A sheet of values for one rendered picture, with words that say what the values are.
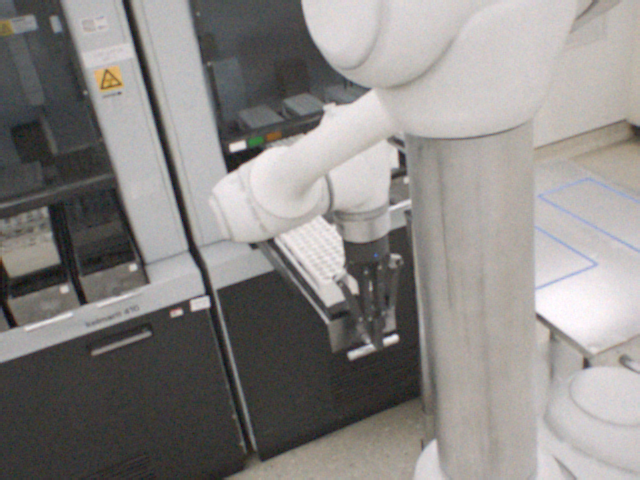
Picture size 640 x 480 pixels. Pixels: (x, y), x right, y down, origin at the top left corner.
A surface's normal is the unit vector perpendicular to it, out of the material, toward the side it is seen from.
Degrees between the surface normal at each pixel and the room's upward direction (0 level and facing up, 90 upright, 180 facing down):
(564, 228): 0
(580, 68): 90
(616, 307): 0
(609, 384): 6
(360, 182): 92
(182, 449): 90
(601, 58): 90
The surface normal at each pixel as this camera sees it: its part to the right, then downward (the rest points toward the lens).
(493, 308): 0.05, 0.46
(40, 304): 0.39, 0.41
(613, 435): -0.28, -0.22
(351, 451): -0.14, -0.86
